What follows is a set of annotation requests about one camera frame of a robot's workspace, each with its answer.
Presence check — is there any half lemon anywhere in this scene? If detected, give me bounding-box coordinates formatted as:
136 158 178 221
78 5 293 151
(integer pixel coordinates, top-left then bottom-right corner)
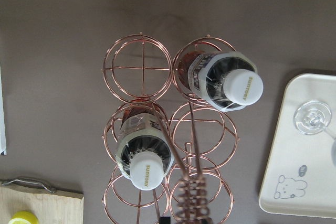
8 211 39 224

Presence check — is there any tea bottle middle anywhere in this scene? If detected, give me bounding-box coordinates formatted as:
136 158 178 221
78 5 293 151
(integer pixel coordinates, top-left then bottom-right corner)
115 103 174 191

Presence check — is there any wooden cutting board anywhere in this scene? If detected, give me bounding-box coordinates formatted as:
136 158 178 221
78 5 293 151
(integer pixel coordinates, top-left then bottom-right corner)
1 178 84 223

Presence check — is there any cream rabbit tray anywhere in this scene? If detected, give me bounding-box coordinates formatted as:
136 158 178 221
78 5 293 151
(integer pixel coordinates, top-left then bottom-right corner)
259 73 335 218

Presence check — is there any clear wine glass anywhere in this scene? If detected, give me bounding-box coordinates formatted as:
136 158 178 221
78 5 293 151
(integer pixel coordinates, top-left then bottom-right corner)
293 100 335 166

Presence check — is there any tea bottle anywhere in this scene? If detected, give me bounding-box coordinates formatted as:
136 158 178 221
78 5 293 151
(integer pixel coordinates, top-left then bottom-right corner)
177 51 264 112
115 103 174 191

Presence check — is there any tea bottle front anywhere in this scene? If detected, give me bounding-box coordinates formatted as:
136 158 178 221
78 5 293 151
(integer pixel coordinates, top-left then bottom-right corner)
177 51 264 112

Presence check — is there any copper wire bottle basket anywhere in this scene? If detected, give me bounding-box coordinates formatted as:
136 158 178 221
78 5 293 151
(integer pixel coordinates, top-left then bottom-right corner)
102 34 239 223

